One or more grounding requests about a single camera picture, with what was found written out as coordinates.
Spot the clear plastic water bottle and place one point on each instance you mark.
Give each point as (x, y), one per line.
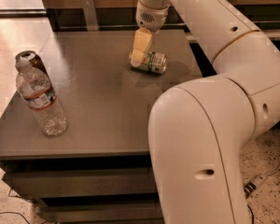
(36, 90)

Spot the white power strip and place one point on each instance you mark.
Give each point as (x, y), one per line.
(254, 184)

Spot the lower grey drawer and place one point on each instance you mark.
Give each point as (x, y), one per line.
(118, 213)

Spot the grey drawer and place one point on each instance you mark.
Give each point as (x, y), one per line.
(82, 183)
(118, 213)

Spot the white green 7up can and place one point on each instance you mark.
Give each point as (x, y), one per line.
(154, 62)

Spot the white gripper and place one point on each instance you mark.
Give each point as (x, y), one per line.
(151, 17)

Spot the left metal bracket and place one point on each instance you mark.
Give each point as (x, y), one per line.
(90, 15)

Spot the upper grey drawer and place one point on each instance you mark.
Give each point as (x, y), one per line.
(82, 183)

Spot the brown soda can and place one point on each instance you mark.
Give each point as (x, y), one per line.
(33, 58)

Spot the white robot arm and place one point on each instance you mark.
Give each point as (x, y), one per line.
(197, 128)

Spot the wooden wall shelf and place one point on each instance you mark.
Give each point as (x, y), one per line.
(68, 15)

